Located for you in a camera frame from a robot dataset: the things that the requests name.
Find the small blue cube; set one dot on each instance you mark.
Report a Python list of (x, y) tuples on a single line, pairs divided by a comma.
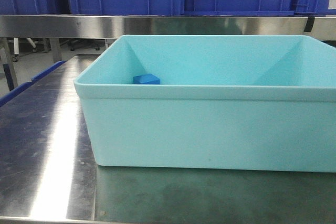
[(146, 79)]

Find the light blue plastic tub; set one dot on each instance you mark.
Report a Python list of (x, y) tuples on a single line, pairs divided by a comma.
[(252, 102)]

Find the black tape strip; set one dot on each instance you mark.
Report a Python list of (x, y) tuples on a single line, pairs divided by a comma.
[(309, 24)]

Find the steel shelf rail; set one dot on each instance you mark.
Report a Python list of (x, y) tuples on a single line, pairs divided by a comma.
[(112, 27)]

